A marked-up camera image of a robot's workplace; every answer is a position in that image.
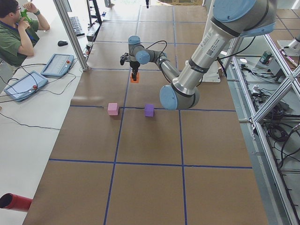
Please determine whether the blue teach pendant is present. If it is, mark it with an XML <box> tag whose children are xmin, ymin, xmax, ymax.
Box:
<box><xmin>4</xmin><ymin>71</ymin><xmax>48</xmax><ymax>102</ymax></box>
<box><xmin>41</xmin><ymin>53</ymin><xmax>74</xmax><ymax>77</ymax></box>

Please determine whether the purple foam cube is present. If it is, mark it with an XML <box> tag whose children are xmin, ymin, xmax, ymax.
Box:
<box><xmin>144</xmin><ymin>104</ymin><xmax>154</xmax><ymax>117</ymax></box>

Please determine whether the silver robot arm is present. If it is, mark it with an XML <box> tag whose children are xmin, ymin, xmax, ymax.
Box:
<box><xmin>120</xmin><ymin>0</ymin><xmax>278</xmax><ymax>110</ymax></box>

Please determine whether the pink foam cube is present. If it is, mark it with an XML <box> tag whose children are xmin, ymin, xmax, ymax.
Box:
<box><xmin>107</xmin><ymin>103</ymin><xmax>119</xmax><ymax>116</ymax></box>

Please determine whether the black computer mouse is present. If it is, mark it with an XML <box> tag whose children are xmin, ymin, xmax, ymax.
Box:
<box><xmin>57</xmin><ymin>40</ymin><xmax>68</xmax><ymax>47</ymax></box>

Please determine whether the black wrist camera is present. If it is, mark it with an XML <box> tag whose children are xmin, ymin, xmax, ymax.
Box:
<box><xmin>120</xmin><ymin>52</ymin><xmax>130</xmax><ymax>66</ymax></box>

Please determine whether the black keyboard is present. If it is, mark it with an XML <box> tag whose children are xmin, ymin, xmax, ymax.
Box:
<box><xmin>69</xmin><ymin>16</ymin><xmax>85</xmax><ymax>37</ymax></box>

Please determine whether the far blue teach pendant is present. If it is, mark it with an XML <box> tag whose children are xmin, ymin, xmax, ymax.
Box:
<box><xmin>41</xmin><ymin>53</ymin><xmax>74</xmax><ymax>77</ymax></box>

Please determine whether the aluminium frame rack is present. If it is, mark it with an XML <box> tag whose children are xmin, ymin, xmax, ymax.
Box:
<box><xmin>225</xmin><ymin>30</ymin><xmax>300</xmax><ymax>225</ymax></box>

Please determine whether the aluminium frame post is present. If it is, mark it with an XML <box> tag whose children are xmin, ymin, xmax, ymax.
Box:
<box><xmin>53</xmin><ymin>0</ymin><xmax>89</xmax><ymax>71</ymax></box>

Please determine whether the orange foam cube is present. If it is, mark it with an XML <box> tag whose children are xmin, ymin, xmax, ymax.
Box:
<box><xmin>130</xmin><ymin>72</ymin><xmax>140</xmax><ymax>83</ymax></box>

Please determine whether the brown paper table cover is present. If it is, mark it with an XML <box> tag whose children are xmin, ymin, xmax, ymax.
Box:
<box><xmin>24</xmin><ymin>6</ymin><xmax>268</xmax><ymax>225</ymax></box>

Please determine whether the near blue teach pendant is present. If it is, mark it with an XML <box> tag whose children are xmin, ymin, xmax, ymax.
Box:
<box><xmin>4</xmin><ymin>71</ymin><xmax>48</xmax><ymax>102</ymax></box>

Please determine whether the man in green shirt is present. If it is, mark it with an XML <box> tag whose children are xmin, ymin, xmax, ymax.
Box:
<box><xmin>0</xmin><ymin>0</ymin><xmax>50</xmax><ymax>67</ymax></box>

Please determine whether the red tube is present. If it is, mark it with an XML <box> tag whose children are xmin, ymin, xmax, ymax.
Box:
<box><xmin>0</xmin><ymin>193</ymin><xmax>32</xmax><ymax>212</ymax></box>

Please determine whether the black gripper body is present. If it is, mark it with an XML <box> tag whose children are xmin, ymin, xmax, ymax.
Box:
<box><xmin>130</xmin><ymin>61</ymin><xmax>140</xmax><ymax>75</ymax></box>

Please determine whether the black camera cable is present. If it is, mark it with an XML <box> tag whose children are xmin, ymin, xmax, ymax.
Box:
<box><xmin>144</xmin><ymin>40</ymin><xmax>168</xmax><ymax>59</ymax></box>

